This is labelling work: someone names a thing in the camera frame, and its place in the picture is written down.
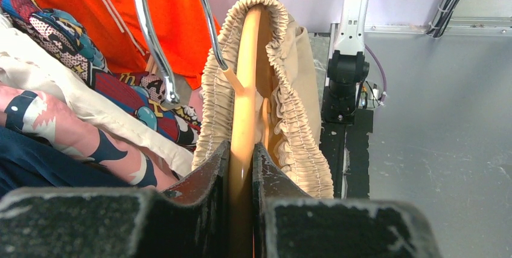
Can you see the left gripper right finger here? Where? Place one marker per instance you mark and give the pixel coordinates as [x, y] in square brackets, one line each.
[290, 223]

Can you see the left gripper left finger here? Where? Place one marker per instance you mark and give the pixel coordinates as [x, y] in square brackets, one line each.
[186, 220]

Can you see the beige shorts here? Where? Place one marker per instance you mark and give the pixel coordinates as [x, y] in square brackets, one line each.
[296, 114]

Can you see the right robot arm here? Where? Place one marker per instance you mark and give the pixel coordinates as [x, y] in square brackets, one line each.
[347, 68]

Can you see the colourful cartoon print shorts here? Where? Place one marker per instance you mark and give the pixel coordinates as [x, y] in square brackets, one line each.
[139, 94]

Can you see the navy blue shorts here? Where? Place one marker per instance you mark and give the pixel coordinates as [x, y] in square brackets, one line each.
[29, 163]

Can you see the orange shorts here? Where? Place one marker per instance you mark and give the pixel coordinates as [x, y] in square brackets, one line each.
[114, 27]

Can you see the pink patterned shorts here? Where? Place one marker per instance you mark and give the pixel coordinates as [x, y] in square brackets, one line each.
[43, 116]

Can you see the white shorts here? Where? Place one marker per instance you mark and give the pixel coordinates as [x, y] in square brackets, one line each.
[26, 65]

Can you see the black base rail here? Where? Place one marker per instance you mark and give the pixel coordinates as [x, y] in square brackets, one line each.
[346, 148]

